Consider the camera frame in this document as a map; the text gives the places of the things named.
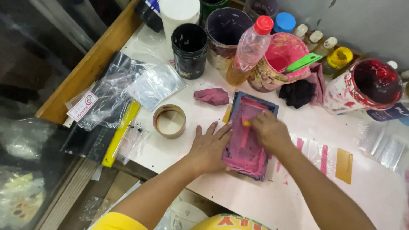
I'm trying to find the person's left hand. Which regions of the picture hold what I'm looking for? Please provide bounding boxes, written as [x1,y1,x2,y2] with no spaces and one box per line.
[188,121,233,175]

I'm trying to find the person's right hand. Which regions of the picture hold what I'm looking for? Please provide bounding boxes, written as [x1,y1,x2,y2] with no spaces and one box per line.
[249,110,295,156]

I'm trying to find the pink stained screen printing frame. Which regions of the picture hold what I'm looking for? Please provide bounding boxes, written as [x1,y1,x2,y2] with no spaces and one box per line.
[221,91,279,182]

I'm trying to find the black cloth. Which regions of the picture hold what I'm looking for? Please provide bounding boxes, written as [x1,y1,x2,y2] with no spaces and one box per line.
[279,79,317,110]

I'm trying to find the pink stained rag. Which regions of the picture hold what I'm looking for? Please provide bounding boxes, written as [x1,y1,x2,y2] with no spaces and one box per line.
[194,88,230,106]

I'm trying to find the pink ink can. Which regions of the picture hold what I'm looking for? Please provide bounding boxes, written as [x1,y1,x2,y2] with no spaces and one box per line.
[247,33,311,93]

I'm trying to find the clear printed plastic bags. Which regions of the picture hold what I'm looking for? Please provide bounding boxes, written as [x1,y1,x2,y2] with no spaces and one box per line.
[272,134,339,186]

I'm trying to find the plastic bottle with red cap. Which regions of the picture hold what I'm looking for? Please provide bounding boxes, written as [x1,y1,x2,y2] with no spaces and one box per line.
[226,15,274,87]

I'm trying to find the mauve cloth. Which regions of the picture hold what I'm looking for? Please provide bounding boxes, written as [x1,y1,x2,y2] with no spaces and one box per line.
[305,62,326,106]

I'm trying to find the green plastic spatula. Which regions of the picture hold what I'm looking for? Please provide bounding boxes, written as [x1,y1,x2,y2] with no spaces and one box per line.
[285,53,323,73]

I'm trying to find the purple ink can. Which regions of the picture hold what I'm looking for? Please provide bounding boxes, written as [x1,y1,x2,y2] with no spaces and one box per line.
[205,7,254,71]

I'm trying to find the brown tape roll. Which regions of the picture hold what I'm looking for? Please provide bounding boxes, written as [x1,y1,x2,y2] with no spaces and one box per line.
[153,104,187,139]

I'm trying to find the black ink jar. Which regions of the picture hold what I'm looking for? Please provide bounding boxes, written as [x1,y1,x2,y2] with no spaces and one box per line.
[171,23,208,80]

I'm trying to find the brown tape strip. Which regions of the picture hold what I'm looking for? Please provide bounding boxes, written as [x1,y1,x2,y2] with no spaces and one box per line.
[335,148,353,185]

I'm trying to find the yellow capped small bottle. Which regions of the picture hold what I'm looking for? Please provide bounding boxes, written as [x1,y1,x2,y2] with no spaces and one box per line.
[322,47,354,76]

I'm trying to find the white capped small bottle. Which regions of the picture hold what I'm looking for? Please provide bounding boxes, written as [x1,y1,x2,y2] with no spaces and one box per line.
[307,30,323,45]
[293,24,308,40]
[321,37,338,52]

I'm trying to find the blue capped bottle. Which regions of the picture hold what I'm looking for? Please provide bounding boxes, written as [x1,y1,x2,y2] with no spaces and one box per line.
[272,12,297,34]

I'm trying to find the red ink can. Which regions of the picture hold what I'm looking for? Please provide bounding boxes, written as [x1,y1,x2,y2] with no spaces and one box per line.
[323,58,404,115]

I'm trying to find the silver foil pouch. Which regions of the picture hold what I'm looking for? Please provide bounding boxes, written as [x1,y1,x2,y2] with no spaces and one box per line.
[127,64,187,112]

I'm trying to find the dark purple container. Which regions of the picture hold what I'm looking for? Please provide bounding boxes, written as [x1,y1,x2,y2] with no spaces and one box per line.
[243,0,280,23]

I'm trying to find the dark green container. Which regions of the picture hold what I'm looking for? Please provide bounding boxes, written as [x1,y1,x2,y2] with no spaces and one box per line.
[199,0,230,27]

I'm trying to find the small clear plastic bag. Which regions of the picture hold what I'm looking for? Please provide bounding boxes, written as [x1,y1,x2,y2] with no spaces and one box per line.
[116,123,150,165]

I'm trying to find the person's yellow shirt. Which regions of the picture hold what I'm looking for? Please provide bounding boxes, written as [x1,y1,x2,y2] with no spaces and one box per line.
[90,212,272,230]

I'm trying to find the white cylindrical container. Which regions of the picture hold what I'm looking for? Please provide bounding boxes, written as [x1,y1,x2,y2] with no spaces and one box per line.
[159,0,201,45]

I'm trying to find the blue labelled plastic bag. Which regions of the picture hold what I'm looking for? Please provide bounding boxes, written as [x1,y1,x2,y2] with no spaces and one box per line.
[366,102,409,126]

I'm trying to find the yellow squeegee blade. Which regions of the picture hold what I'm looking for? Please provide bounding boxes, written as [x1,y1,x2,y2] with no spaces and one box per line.
[101,100,141,168]

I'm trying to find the blue labelled dark container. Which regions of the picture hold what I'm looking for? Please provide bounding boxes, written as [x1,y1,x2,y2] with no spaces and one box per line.
[134,0,164,33]

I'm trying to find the pack of clear plastic bags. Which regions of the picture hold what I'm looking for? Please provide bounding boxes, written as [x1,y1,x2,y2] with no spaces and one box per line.
[65,51,151,132]

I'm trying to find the black screen frame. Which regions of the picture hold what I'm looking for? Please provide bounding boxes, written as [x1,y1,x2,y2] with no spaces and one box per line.
[60,121,112,164]

